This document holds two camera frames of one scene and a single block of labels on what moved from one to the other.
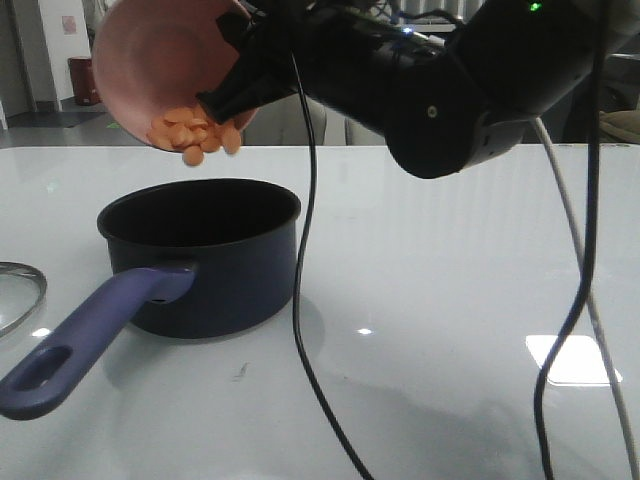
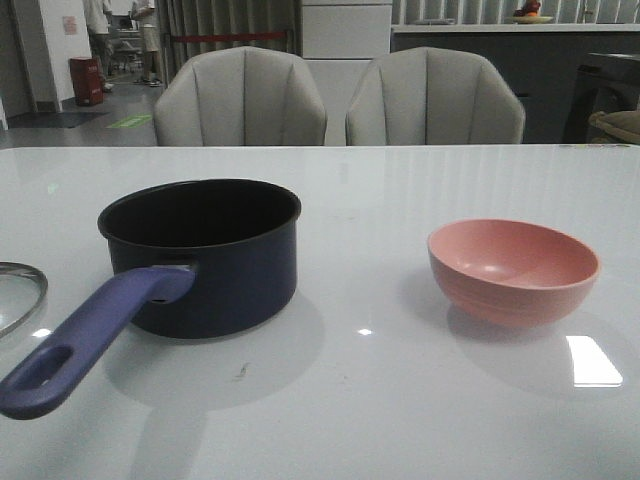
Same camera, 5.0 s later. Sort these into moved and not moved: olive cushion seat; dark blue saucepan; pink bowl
Moved: pink bowl
Not moved: olive cushion seat; dark blue saucepan
